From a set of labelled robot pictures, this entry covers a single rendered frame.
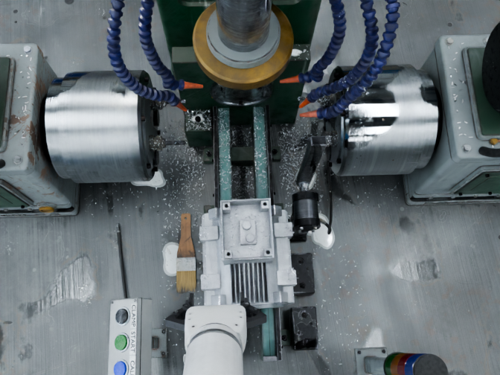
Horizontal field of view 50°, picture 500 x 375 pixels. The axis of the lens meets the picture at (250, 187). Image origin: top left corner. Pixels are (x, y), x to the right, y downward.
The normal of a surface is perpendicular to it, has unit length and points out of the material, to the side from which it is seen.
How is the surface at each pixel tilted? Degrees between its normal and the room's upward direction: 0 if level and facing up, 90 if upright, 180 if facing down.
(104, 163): 62
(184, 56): 0
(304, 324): 0
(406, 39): 0
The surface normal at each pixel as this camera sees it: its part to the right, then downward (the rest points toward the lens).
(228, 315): 0.07, -0.98
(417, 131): 0.04, 0.33
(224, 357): 0.37, -0.91
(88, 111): 0.03, -0.13
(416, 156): 0.04, 0.71
